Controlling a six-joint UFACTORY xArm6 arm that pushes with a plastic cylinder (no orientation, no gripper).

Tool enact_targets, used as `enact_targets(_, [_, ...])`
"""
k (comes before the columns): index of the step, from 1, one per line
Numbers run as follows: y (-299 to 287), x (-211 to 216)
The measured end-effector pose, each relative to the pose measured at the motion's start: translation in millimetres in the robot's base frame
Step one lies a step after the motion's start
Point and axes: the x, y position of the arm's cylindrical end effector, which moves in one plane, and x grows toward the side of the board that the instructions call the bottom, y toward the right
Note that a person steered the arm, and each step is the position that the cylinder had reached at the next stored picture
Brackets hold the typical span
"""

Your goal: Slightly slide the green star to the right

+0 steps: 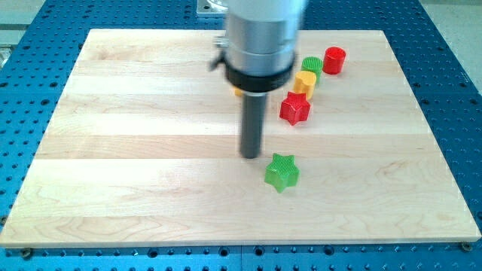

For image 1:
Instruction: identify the green star block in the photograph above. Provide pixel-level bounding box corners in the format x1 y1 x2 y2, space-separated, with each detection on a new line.
264 153 300 193

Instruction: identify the red cylinder block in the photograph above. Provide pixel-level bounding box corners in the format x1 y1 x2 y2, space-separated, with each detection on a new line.
322 47 346 75

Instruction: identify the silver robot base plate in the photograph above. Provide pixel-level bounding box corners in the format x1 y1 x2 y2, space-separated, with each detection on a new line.
196 0 227 17

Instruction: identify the right board clamp screw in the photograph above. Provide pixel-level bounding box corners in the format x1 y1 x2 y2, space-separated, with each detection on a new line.
459 242 472 252

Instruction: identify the board clamp screw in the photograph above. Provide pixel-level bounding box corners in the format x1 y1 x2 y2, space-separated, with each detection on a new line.
19 248 32 260
459 242 472 252

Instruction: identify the left board clamp screw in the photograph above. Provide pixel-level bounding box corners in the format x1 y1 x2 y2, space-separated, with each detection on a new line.
19 248 32 260

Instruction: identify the yellow heart block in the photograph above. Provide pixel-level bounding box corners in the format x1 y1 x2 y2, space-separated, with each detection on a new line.
293 71 317 100

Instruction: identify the red star block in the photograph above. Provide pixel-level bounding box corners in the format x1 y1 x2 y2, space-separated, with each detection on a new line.
279 92 311 126

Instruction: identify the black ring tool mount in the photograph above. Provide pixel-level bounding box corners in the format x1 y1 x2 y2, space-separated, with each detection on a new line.
209 50 296 93

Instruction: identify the green cylinder block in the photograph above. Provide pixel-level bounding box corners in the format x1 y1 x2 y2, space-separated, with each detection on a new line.
301 56 323 84

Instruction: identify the light wooden board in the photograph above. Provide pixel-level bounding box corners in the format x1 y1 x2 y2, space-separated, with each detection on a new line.
1 29 480 248

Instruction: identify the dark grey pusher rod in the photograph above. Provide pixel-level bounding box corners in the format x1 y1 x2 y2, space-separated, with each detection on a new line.
239 92 267 159

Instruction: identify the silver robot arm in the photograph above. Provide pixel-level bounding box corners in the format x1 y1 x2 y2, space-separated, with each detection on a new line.
209 0 307 159

